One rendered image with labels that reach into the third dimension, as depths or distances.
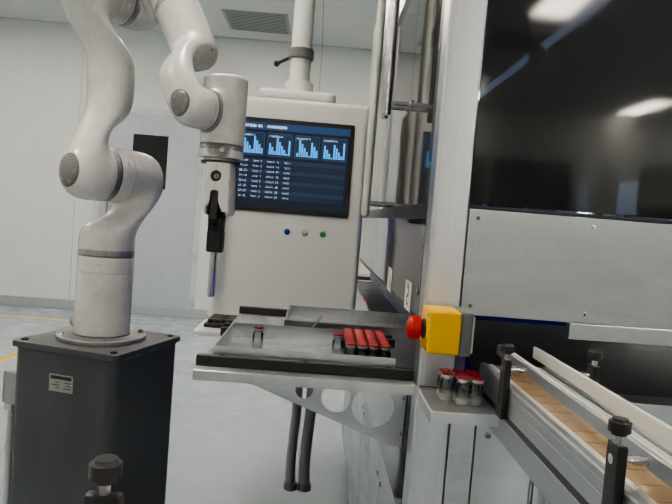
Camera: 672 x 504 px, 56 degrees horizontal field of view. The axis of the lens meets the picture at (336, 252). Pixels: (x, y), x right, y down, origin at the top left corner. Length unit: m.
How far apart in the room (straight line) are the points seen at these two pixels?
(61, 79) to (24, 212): 1.43
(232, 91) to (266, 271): 1.02
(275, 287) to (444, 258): 1.09
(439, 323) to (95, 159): 0.78
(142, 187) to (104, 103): 0.19
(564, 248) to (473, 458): 0.41
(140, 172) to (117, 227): 0.13
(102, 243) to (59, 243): 5.77
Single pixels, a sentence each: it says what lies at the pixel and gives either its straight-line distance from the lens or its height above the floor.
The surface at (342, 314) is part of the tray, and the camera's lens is 1.78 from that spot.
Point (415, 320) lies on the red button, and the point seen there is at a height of 1.01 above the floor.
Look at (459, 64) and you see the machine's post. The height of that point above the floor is 1.45.
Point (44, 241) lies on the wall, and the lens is 7.26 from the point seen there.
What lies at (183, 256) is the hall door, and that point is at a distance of 6.82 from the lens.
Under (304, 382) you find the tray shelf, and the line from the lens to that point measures 1.15.
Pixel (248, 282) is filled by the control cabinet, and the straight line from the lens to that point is 2.14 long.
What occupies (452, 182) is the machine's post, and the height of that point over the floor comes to 1.25.
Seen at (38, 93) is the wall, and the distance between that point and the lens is 7.38.
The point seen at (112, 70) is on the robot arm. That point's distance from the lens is 1.48.
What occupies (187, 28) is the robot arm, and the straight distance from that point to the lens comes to 1.32.
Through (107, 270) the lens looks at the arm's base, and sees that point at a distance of 1.44.
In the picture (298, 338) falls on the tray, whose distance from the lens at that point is 1.45.
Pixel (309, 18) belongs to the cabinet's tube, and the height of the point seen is 1.83.
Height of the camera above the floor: 1.17
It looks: 3 degrees down
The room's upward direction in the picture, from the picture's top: 5 degrees clockwise
